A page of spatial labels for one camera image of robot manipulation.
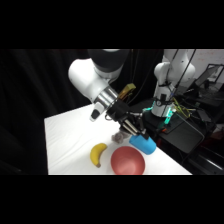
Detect blue plastic cup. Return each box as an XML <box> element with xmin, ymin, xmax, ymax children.
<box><xmin>128</xmin><ymin>133</ymin><xmax>157</xmax><ymax>156</ymax></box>

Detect green status light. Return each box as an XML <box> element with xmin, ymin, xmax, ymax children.
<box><xmin>159</xmin><ymin>107</ymin><xmax>177</xmax><ymax>130</ymax></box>

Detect yellow-green cable bundle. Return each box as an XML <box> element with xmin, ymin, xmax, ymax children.
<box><xmin>172</xmin><ymin>97</ymin><xmax>198</xmax><ymax>120</ymax></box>

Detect yellow banana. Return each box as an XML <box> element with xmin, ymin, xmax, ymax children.
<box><xmin>89</xmin><ymin>142</ymin><xmax>109</xmax><ymax>169</ymax></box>

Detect black robot stand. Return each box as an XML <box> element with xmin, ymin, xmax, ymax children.
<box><xmin>122</xmin><ymin>97</ymin><xmax>206</xmax><ymax>155</ymax></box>

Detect yellow wrist cable connector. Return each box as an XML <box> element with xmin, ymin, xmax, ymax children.
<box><xmin>117</xmin><ymin>83</ymin><xmax>137</xmax><ymax>101</ymax></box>

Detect pink bowl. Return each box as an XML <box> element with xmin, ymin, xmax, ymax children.
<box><xmin>110</xmin><ymin>145</ymin><xmax>146</xmax><ymax>176</ymax></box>

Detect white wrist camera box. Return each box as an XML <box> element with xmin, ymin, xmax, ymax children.
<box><xmin>89</xmin><ymin>105</ymin><xmax>103</xmax><ymax>123</ymax></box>

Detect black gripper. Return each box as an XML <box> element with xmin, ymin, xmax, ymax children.
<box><xmin>105</xmin><ymin>99</ymin><xmax>150</xmax><ymax>141</ymax></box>

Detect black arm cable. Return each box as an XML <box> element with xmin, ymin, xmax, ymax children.
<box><xmin>128</xmin><ymin>49</ymin><xmax>162</xmax><ymax>105</ymax></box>

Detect black curtain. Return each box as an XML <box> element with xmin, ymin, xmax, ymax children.
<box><xmin>0</xmin><ymin>49</ymin><xmax>165</xmax><ymax>176</ymax></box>

